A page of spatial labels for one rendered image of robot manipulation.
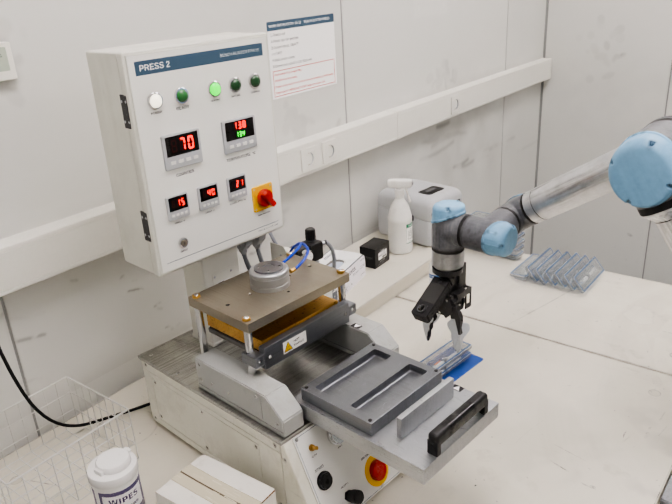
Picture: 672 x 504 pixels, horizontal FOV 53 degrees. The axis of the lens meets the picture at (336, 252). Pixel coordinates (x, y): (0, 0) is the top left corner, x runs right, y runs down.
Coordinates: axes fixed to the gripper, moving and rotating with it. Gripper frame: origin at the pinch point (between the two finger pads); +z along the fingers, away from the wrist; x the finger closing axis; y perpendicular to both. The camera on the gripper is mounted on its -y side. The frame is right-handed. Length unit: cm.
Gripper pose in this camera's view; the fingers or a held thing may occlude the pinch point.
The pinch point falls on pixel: (441, 344)
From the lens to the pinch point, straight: 165.8
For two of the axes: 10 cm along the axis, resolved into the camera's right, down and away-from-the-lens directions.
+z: 0.5, 9.2, 3.9
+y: 6.9, -3.1, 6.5
